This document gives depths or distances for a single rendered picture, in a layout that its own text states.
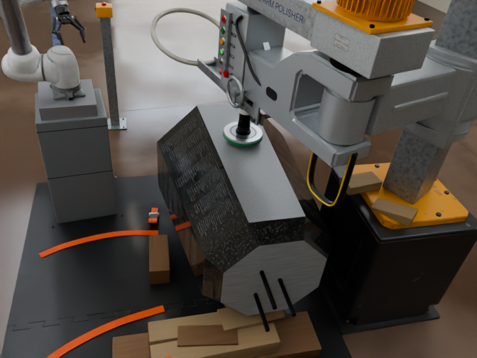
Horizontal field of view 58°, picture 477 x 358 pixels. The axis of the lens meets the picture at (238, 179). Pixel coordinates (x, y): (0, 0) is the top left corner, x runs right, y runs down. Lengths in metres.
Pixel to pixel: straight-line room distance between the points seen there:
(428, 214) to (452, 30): 0.88
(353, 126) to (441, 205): 0.96
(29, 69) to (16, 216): 1.11
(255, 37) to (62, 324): 1.81
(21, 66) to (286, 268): 1.79
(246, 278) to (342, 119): 0.85
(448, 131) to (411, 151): 0.24
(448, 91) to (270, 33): 0.80
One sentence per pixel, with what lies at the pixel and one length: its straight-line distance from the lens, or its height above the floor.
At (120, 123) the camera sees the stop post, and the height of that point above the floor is 0.01.
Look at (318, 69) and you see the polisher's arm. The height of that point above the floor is 1.54.
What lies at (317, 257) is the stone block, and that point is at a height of 0.68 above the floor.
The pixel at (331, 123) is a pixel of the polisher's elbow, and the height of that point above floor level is 1.37.
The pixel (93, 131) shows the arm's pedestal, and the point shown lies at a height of 0.71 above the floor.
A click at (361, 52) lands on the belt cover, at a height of 1.68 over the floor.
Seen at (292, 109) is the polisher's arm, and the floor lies 1.32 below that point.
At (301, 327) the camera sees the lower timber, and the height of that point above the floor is 0.10.
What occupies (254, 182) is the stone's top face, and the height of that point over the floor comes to 0.87.
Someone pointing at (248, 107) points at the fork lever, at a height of 1.14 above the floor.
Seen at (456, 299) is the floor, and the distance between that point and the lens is 3.17.
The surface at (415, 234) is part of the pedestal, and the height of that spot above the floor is 0.74.
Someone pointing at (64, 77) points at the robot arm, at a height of 1.02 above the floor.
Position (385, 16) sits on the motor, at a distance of 1.47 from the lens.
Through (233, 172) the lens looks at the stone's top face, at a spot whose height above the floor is 0.87.
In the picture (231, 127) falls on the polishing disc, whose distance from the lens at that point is 2.40.
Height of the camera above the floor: 2.15
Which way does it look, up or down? 37 degrees down
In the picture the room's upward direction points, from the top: 6 degrees clockwise
